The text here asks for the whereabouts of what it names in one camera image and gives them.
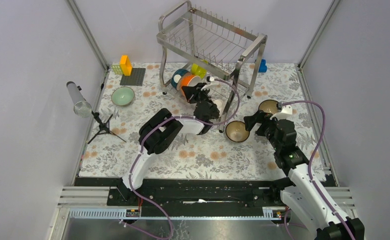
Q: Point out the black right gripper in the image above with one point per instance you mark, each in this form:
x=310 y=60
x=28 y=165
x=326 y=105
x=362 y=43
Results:
x=259 y=117

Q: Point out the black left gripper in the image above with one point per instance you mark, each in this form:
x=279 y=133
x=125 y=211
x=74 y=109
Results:
x=192 y=92

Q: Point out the orange bowl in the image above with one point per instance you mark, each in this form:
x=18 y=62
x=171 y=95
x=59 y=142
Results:
x=188 y=80

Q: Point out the brown rimmed tan bowl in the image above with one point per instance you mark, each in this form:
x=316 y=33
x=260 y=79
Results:
x=236 y=132

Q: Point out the dark blue bowl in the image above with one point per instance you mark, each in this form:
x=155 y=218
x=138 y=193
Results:
x=177 y=76

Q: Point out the yellow-green bowl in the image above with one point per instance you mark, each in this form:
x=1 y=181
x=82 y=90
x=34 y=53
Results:
x=198 y=70

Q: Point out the blue tan-inside bowl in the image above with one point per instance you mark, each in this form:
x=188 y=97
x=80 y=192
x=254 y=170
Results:
x=269 y=106

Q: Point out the mint green floral bowl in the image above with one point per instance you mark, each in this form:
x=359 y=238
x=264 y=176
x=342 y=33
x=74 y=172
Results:
x=123 y=96

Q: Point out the large white bowl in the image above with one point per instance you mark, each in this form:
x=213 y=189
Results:
x=264 y=116

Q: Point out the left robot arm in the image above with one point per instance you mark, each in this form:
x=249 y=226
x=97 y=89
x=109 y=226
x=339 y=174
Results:
x=157 y=134

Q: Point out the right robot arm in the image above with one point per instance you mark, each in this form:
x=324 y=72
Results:
x=300 y=190

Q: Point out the steel two-tier dish rack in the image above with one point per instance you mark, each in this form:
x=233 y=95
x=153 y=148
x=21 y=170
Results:
x=223 y=49

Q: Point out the small white cup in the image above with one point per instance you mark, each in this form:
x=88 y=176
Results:
x=220 y=105

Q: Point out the blue toy block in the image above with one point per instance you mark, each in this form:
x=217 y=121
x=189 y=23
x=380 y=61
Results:
x=263 y=67

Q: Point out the grey building baseplate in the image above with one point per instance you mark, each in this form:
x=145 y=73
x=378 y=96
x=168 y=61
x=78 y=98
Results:
x=135 y=79

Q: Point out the floral table mat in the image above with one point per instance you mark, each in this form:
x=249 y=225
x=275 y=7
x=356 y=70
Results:
x=208 y=156

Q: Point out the orange toy block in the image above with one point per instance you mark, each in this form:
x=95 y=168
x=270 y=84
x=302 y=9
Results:
x=125 y=65

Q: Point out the light green toy block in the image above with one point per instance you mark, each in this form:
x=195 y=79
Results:
x=116 y=68

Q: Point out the black microphone tripod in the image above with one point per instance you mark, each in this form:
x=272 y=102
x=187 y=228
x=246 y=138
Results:
x=103 y=127

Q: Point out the silver microphone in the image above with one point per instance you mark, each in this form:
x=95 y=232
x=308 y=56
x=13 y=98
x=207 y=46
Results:
x=81 y=106

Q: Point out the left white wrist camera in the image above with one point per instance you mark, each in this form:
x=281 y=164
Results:
x=210 y=83

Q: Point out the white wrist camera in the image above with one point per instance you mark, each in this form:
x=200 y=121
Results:
x=210 y=83
x=283 y=111

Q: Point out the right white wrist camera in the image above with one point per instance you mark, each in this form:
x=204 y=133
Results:
x=283 y=111

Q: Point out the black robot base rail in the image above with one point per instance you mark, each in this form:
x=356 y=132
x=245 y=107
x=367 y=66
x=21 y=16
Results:
x=201 y=198

